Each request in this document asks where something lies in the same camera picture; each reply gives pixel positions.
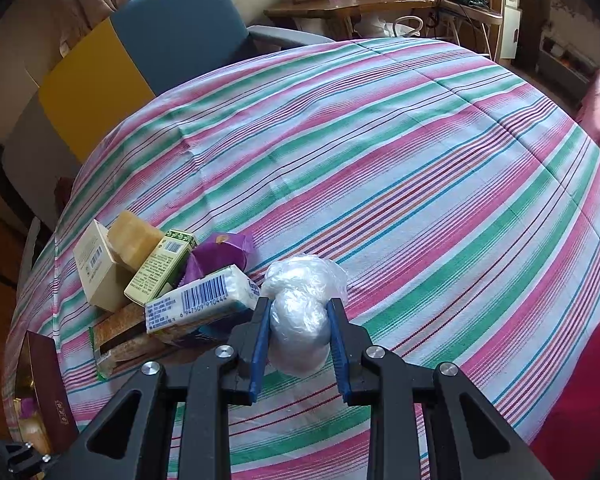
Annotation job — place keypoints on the light wooden desk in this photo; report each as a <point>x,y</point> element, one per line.
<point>475,15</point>

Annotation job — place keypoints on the gold tin box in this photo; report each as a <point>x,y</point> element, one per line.
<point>50,400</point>

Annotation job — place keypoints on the small white cabinet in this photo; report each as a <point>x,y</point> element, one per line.
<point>511,20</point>

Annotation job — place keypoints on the green soap box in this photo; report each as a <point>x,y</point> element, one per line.
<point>155,270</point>

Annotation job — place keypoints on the wooden side table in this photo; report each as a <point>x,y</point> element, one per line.
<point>360,2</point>

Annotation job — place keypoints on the red blanket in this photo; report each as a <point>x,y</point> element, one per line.
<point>580,400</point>

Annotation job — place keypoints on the white plastic ball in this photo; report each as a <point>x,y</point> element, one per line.
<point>300,320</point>

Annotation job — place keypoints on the blue and white soap box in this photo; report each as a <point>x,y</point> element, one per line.
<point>200,300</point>

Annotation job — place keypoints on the cracker packet with green edge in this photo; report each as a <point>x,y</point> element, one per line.
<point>125,340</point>

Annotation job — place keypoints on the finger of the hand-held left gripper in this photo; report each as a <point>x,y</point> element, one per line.
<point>27,460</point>

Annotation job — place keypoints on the grey yellow blue armchair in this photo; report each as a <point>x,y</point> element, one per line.
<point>180,25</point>

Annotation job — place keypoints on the yellow soap bar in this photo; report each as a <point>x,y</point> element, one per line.
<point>130,237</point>

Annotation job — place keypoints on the dark red cloth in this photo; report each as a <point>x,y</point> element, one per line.
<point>64,195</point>

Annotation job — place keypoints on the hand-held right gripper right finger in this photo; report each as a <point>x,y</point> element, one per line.
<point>336,345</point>

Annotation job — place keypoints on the beige carton box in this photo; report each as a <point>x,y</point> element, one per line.
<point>97,265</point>

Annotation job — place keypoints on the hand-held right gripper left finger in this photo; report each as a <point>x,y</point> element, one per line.
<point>260,345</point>

